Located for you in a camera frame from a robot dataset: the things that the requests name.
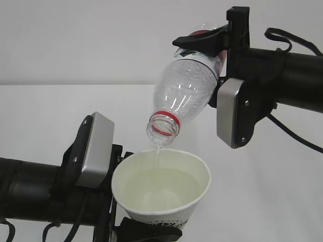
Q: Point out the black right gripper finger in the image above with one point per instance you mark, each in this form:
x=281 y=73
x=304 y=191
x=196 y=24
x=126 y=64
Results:
x=210 y=42

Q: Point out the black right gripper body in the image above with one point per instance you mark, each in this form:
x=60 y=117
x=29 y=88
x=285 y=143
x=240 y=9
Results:
x=244 y=62

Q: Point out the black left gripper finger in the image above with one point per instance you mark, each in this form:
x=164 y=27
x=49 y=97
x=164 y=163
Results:
x=132 y=230

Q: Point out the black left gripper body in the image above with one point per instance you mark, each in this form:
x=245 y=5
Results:
x=77 y=204

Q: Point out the clear plastic water bottle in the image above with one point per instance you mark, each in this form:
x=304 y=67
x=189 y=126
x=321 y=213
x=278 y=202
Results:
x=185 y=87

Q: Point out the white paper cup green logo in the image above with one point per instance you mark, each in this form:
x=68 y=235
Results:
x=161 y=188

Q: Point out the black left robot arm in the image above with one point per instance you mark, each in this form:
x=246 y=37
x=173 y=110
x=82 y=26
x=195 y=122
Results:
x=28 y=192

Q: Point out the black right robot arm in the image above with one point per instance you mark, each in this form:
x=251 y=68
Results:
x=291 y=77

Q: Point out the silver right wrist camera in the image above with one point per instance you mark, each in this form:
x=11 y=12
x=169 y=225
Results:
x=241 y=104

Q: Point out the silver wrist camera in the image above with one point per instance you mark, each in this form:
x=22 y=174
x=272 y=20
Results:
x=88 y=161
x=241 y=104

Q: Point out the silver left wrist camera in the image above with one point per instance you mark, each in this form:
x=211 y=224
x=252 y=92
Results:
x=88 y=161

